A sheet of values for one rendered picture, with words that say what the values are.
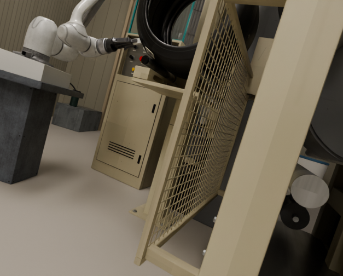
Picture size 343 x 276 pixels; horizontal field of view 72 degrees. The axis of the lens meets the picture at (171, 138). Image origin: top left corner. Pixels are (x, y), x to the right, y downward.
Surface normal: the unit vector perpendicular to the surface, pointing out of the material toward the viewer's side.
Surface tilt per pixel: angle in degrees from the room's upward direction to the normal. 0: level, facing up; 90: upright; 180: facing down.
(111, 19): 90
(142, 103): 90
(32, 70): 90
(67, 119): 90
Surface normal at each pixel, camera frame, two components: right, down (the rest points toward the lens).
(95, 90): -0.07, 0.07
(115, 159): -0.39, -0.04
